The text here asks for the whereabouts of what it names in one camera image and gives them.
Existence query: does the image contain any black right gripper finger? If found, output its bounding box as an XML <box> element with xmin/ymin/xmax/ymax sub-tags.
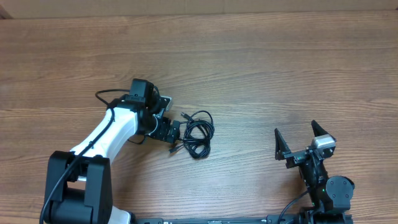
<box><xmin>274</xmin><ymin>128</ymin><xmax>291</xmax><ymax>161</ymax></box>
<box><xmin>311</xmin><ymin>120</ymin><xmax>328</xmax><ymax>137</ymax></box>

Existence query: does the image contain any black USB cable blue plug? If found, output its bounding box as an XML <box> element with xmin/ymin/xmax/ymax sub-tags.
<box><xmin>169</xmin><ymin>128</ymin><xmax>211</xmax><ymax>159</ymax></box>

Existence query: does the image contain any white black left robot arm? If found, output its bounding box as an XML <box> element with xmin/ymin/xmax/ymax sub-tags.
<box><xmin>39</xmin><ymin>79</ymin><xmax>179</xmax><ymax>223</ymax></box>

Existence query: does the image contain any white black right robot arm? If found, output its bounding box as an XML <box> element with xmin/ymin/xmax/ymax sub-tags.
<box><xmin>267</xmin><ymin>120</ymin><xmax>355</xmax><ymax>224</ymax></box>

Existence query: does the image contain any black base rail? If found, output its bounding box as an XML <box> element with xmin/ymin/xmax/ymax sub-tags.
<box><xmin>134</xmin><ymin>214</ymin><xmax>354</xmax><ymax>224</ymax></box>

